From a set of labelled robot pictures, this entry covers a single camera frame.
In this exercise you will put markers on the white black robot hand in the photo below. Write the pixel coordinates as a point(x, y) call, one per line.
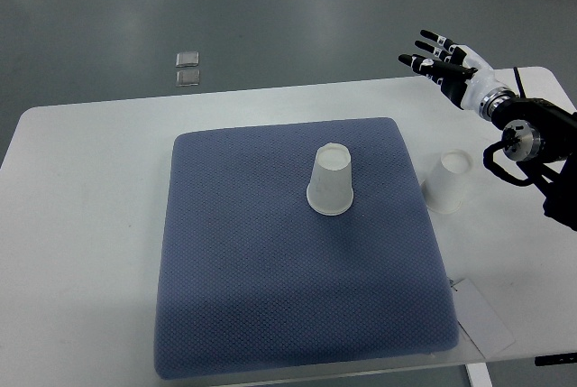
point(462, 75)

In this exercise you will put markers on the white paper cup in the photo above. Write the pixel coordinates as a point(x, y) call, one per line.
point(443, 187)
point(330, 188)

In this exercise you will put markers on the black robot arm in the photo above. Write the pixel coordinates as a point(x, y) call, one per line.
point(537, 147)

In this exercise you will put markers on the white paper tag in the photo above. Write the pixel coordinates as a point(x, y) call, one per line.
point(479, 320)

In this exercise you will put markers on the upper metal floor plate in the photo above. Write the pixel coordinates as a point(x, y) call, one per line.
point(186, 59)

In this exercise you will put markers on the blue textured cushion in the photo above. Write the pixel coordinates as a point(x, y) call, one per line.
point(252, 277)

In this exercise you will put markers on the white table leg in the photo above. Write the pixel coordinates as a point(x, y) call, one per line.
point(478, 375)

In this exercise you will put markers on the black table control panel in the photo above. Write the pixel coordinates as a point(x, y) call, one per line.
point(558, 359)

